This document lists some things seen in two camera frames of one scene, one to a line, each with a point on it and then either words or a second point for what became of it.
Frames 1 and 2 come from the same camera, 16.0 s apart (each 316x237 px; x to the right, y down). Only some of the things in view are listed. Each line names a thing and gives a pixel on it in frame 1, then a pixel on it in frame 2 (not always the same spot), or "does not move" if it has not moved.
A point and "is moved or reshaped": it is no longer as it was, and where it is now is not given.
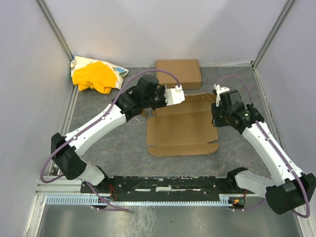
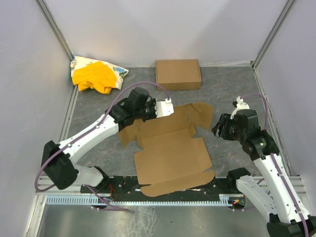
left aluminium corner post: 56,28 does not move
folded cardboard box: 187,71 does not move
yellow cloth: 98,75 does not move
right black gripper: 218,114 → 224,127
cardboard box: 183,129 is moved or reshaped
